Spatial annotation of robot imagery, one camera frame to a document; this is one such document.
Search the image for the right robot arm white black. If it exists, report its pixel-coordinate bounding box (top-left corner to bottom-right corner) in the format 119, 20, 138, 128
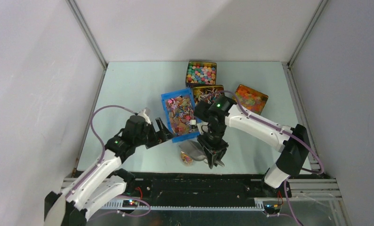
194, 95, 311, 197

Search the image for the blue plastic candy bin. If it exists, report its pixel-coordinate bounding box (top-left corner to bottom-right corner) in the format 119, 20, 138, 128
161, 88, 200, 143

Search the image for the tin of pastel candies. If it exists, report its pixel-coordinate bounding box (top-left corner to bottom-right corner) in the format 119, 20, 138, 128
185, 61, 217, 88

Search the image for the metal scoop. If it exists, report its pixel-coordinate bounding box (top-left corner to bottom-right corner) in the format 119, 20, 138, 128
178, 140, 208, 165

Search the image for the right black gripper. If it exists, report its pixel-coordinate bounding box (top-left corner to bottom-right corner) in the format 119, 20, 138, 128
197, 123, 229, 168

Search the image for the slotted cable duct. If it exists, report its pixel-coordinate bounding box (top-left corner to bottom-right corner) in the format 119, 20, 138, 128
100, 199, 264, 211

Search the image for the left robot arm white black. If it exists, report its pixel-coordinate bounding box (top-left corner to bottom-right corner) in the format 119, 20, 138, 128
44, 113, 173, 226

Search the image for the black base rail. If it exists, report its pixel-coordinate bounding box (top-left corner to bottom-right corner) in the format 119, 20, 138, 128
125, 172, 292, 206

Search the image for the tin of gummy candies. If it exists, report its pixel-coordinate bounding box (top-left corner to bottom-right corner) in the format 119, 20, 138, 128
235, 84, 269, 115

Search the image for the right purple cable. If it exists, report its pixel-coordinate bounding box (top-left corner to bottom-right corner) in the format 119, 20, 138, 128
218, 90, 325, 175

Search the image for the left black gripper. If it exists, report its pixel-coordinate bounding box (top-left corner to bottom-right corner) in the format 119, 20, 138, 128
134, 117, 175, 149

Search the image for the tin of stick candies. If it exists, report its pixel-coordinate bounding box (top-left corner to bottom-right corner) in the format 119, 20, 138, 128
192, 85, 224, 105

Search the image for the clear plastic jar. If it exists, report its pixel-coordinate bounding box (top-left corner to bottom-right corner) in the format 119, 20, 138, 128
180, 151, 195, 166

